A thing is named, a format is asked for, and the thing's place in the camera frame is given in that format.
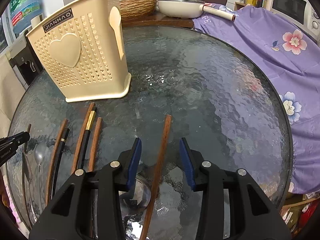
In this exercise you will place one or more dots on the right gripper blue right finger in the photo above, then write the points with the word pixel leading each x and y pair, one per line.
pixel 187 161

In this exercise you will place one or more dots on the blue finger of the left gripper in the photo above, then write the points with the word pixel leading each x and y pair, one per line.
pixel 17 139

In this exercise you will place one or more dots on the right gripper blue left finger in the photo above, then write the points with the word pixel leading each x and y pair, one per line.
pixel 132 166

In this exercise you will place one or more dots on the metal spoon wooden handle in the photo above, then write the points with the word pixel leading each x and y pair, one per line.
pixel 138 196

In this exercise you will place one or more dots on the clear plastic spoon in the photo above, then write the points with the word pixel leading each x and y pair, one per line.
pixel 39 154

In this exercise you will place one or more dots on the black chopstick gold tip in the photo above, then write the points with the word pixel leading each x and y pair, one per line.
pixel 85 138

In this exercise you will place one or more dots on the black chopstick gold band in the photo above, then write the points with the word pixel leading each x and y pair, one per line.
pixel 58 160

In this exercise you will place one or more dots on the beige cloth cover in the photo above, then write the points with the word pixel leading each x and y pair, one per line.
pixel 11 92

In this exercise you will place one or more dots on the water dispenser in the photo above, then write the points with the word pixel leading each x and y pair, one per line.
pixel 24 60

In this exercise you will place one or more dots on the cream perforated utensil holder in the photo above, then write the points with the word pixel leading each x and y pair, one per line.
pixel 81 48

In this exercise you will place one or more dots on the paper cup stack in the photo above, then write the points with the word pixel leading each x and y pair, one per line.
pixel 36 20

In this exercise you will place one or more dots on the wooden side counter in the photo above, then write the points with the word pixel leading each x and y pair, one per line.
pixel 158 19

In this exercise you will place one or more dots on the blue water jug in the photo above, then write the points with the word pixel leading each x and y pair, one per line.
pixel 22 12

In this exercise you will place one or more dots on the purple floral cloth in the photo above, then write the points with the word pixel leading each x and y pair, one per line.
pixel 290 60

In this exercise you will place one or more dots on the cream frying pan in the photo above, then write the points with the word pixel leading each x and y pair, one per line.
pixel 190 9

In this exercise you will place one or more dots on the woven wooden basin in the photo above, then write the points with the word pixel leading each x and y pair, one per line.
pixel 133 9

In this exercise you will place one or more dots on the white microwave oven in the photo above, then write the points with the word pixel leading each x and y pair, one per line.
pixel 299 12

